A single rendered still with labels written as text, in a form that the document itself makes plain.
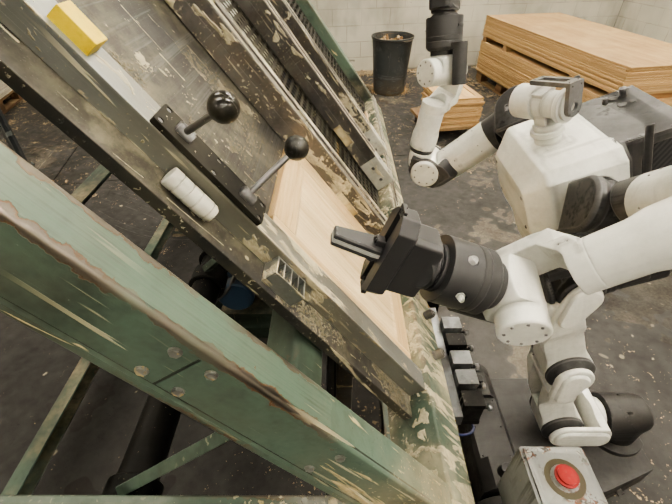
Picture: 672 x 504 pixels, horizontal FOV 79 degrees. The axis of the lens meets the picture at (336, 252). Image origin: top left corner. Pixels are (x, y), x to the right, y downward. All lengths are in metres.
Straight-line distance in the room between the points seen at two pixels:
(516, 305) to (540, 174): 0.39
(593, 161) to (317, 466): 0.70
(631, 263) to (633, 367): 2.00
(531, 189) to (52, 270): 0.78
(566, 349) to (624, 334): 1.30
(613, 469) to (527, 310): 1.42
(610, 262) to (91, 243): 0.52
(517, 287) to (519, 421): 1.35
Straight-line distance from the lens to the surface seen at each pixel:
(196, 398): 0.51
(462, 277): 0.50
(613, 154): 0.91
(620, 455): 1.96
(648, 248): 0.53
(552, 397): 1.50
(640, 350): 2.63
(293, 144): 0.62
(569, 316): 1.21
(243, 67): 0.98
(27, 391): 2.45
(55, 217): 0.40
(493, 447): 1.76
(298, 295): 0.65
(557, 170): 0.88
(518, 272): 0.57
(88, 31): 0.60
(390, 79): 5.43
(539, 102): 0.91
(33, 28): 0.60
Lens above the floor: 1.69
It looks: 39 degrees down
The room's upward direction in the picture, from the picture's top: straight up
